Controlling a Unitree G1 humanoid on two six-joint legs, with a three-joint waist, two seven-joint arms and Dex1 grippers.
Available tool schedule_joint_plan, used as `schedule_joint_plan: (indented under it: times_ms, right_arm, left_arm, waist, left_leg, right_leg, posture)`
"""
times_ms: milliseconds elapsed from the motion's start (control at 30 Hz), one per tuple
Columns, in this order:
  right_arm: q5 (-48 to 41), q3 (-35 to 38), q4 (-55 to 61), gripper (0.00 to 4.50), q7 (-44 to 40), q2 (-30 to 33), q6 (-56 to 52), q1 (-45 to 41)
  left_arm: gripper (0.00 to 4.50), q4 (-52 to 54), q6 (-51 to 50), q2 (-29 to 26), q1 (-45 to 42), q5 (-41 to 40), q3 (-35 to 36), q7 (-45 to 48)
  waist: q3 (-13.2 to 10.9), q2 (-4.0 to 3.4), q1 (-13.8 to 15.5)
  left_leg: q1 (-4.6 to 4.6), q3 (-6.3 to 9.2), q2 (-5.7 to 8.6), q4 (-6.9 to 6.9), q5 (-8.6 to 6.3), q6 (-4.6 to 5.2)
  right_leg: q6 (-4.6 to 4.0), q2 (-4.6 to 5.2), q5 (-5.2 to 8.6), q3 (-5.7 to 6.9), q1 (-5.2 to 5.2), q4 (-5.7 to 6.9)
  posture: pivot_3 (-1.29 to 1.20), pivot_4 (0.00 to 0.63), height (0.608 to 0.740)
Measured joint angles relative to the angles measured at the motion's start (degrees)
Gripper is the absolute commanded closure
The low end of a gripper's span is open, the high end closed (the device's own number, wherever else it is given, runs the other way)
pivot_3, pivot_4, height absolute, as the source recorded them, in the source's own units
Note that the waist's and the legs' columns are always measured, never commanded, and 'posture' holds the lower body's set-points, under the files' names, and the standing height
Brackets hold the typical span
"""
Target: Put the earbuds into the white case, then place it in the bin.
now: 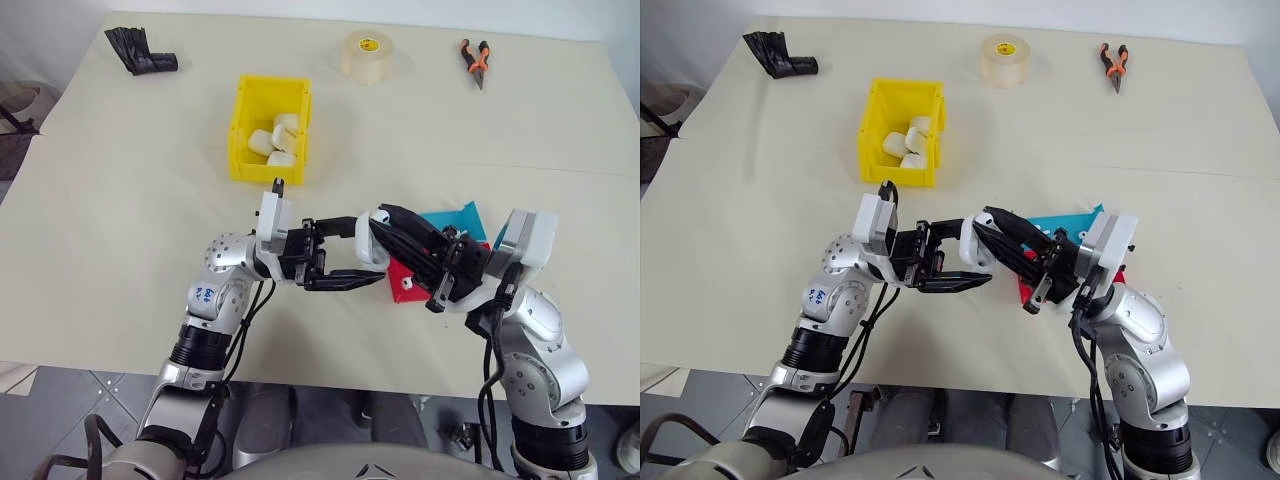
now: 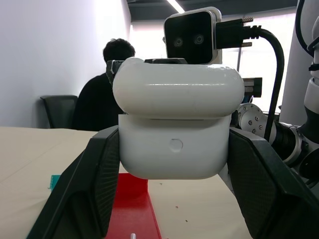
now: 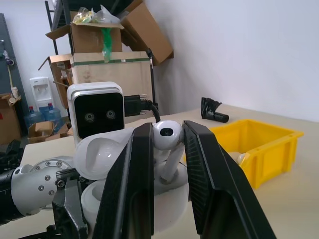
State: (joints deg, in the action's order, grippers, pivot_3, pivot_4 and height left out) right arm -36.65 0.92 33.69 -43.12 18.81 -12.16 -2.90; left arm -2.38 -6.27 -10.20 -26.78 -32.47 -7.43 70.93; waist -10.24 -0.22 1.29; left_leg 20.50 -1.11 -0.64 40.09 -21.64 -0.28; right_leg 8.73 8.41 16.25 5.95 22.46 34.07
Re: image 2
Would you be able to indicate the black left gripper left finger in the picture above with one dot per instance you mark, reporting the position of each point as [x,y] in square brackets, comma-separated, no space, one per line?
[82,189]

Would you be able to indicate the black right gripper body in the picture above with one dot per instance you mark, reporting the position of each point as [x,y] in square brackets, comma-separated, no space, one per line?
[258,87]

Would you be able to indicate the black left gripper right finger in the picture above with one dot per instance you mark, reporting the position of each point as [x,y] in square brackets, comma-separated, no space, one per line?
[269,194]

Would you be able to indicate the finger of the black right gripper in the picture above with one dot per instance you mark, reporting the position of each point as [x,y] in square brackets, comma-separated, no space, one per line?
[112,71]

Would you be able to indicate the white earbud charging case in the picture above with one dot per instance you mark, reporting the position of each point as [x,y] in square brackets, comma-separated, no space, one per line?
[174,124]

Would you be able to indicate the teal tape piece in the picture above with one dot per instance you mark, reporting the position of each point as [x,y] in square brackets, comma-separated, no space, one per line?
[54,182]

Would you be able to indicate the person in black clothes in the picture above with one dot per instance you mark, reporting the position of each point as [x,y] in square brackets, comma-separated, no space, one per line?
[94,104]

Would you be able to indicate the red plastic holder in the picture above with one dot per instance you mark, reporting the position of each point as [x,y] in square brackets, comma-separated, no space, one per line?
[132,206]

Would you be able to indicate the dark office chair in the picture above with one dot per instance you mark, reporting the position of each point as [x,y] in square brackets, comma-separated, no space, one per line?
[59,109]

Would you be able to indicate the white earbud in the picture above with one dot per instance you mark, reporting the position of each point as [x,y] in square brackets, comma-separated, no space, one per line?
[133,236]

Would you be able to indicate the ceiling light strip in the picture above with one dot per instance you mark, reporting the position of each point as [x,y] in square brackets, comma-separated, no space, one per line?
[175,5]

